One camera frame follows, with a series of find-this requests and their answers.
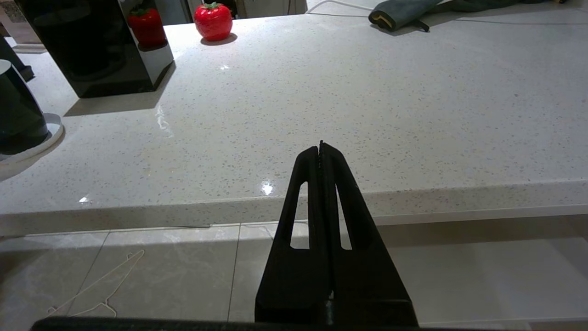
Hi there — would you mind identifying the white round coaster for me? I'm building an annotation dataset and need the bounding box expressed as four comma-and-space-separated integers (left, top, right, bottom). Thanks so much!
0, 113, 65, 166

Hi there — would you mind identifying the brown QR code sign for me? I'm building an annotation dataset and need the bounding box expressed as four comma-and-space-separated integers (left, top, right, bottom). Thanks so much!
0, 0, 49, 55

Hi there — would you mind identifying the thin white cable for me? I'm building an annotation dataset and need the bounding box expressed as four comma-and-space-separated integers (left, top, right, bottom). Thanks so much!
305, 0, 373, 18

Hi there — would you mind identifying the grey folded cloth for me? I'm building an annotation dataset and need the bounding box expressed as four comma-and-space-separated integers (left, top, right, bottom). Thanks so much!
368, 0, 524, 33

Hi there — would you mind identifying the black tissue box white lid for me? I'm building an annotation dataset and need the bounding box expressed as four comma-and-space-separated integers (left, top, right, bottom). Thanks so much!
14, 0, 175, 98

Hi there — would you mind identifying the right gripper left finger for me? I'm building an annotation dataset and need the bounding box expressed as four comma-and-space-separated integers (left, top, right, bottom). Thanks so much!
255, 146, 332, 323

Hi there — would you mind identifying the dark mug white inside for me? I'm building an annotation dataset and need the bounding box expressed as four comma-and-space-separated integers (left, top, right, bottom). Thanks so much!
0, 60, 50, 155

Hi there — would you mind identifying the red tomato shaped ornament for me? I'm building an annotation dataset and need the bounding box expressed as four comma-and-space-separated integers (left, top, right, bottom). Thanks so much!
193, 2, 233, 42

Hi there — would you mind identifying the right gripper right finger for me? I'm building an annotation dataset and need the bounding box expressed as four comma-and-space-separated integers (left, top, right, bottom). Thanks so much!
320, 140, 418, 327

